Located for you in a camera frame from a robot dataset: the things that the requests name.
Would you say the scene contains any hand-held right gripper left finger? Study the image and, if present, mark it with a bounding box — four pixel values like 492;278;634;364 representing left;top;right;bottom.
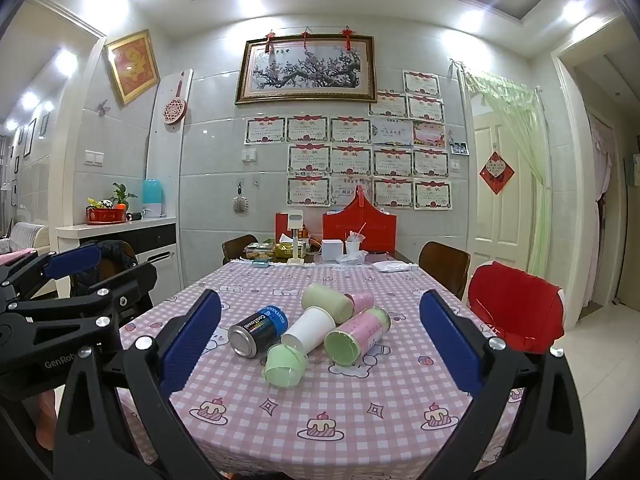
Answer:
52;289;223;480

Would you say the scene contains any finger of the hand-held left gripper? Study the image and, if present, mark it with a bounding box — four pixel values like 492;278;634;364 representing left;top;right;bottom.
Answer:
0;241;104;303
9;261;159;321

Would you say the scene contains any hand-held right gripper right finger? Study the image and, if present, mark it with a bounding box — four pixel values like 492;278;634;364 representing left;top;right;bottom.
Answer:
418;289;589;480

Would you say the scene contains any small light green cup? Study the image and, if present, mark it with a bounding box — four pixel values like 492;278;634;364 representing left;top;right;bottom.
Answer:
262;342;309;387

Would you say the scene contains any pink cup with green base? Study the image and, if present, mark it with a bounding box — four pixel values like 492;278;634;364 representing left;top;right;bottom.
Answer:
324;308;391;366

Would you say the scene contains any white paper cup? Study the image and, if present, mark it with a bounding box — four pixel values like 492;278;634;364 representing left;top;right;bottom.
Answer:
281;306;337;354

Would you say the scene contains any pale green cup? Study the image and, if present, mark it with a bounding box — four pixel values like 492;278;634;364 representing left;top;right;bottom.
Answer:
300;282;355;325

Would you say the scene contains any white cup with straws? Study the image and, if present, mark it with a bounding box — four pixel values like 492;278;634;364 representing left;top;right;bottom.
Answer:
344;222;368;259

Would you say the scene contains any dark jacket on chair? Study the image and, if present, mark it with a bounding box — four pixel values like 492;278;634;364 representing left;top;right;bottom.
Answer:
70;240;143;306

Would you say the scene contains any white and black cabinet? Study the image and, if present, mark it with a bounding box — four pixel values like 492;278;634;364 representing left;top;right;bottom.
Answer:
55;216;179;302

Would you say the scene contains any light sofa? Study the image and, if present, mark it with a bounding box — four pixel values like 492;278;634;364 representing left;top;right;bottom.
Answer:
0;220;52;262

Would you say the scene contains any dark blue drink can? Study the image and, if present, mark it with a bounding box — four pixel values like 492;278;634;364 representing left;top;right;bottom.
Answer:
227;305;291;359

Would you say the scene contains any chair with red cover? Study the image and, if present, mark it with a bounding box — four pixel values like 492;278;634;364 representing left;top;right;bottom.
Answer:
467;261;566;357

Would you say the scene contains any green potted plant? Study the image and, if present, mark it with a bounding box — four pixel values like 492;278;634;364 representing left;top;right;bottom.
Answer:
110;182;139;212

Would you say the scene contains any brown wooden chair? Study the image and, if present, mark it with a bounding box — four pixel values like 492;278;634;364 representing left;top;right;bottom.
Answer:
221;235;261;266
418;241;472;302

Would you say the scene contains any teal electric kettle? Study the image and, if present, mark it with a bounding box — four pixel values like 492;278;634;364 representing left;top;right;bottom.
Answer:
141;178;167;219

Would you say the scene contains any white tissue packet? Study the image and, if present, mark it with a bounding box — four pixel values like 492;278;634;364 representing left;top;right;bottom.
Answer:
372;258;412;274

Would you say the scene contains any food container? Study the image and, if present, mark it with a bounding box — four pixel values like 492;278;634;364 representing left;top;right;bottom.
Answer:
243;242;277;262

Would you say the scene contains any pink checked tablecloth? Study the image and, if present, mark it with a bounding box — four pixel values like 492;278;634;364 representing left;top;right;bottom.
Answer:
117;258;523;480

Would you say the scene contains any white door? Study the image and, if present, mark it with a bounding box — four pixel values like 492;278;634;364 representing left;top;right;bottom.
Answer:
472;110;534;272

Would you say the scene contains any white desk lamp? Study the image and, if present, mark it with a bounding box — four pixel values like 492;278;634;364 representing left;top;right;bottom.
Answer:
286;212;307;267

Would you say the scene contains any red and white box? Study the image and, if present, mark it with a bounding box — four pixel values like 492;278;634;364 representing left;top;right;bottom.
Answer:
274;211;306;242

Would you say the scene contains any red paper bag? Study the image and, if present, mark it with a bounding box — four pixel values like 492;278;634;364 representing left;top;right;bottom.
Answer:
321;185;399;254

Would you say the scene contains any red round fan ornament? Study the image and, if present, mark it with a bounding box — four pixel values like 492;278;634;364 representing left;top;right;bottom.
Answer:
163;72;189;126

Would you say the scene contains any red diamond door decoration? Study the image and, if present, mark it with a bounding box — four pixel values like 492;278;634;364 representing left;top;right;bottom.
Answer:
478;150;516;195

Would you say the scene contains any gold framed red picture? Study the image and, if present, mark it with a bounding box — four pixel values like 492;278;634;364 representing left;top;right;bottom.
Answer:
103;29;161;108

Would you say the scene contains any framed plum blossom painting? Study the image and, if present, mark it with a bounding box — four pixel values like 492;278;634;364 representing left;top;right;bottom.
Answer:
235;34;377;106

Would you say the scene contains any wall of certificates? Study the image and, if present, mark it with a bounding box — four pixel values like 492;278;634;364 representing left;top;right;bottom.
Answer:
243;70;454;212

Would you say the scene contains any green string curtain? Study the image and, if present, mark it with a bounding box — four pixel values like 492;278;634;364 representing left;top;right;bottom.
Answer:
457;70;544;275

